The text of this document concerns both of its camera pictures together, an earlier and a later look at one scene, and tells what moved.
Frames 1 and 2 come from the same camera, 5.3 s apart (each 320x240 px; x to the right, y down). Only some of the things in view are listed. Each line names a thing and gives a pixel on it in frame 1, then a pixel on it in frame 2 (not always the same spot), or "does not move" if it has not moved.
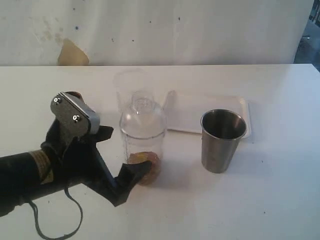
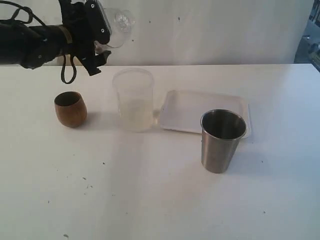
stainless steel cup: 221,131 does not move
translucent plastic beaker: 127,82 does not move
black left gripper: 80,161 → 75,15
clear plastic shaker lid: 143,118 → 120,23
